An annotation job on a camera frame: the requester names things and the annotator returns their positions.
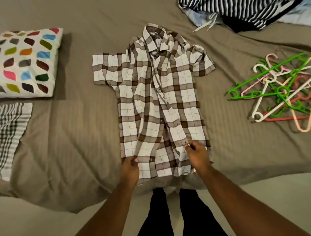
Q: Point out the pile of coloured plastic hangers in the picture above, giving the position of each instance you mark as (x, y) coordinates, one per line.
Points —
(277, 92)

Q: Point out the person's left hand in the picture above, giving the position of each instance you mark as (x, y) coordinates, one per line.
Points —
(130, 170)

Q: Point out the grey checked towel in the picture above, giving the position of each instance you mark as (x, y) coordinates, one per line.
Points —
(12, 136)

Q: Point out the light blue garment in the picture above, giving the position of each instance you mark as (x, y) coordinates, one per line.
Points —
(199, 17)

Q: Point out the person's right forearm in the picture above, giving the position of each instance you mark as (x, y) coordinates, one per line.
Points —
(243, 206)

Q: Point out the person's right hand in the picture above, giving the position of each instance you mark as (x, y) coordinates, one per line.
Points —
(200, 158)

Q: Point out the brown white plaid shirt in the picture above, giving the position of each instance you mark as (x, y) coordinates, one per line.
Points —
(150, 97)

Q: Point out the bed with taupe sheet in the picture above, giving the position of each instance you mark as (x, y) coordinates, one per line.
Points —
(73, 141)

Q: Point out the person's black trousers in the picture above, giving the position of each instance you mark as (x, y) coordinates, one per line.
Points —
(194, 219)

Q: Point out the person's left forearm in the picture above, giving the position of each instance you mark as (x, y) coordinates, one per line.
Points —
(109, 214)

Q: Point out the colourful leaf print pillow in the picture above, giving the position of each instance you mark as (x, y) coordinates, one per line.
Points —
(29, 61)

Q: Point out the black white striped garment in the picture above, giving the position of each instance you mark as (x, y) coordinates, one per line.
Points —
(243, 9)

